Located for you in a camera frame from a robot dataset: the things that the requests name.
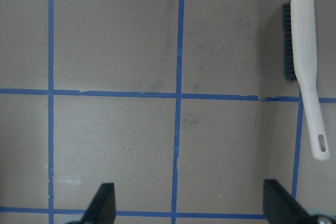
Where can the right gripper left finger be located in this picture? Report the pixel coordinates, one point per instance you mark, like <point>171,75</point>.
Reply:
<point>102,208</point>

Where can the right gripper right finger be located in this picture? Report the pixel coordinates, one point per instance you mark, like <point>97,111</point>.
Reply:
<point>280,207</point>

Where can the beige hand brush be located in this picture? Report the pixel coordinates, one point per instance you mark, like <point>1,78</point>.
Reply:
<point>301,63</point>

